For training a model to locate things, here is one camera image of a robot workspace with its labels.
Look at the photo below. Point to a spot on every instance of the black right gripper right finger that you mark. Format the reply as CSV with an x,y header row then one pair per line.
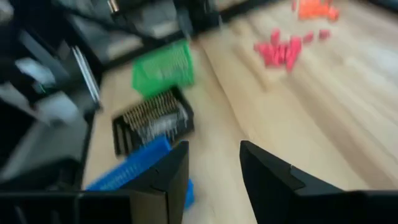
x,y
273,193

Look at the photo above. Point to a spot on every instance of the orange crayon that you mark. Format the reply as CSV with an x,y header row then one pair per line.
x,y
333,14
311,7

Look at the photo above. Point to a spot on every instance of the blue plastic basket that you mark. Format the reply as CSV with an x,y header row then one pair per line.
x,y
136,168

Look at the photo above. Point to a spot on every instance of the green plastic basket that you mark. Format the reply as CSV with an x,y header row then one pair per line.
x,y
163,70

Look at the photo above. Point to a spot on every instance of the black plastic basket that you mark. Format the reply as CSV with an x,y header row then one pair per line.
x,y
152,121

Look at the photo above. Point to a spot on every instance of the red crayon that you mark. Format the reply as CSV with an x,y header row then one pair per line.
x,y
270,54
293,51
275,35
324,34

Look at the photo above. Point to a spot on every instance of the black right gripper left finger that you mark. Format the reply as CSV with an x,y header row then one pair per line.
x,y
164,186

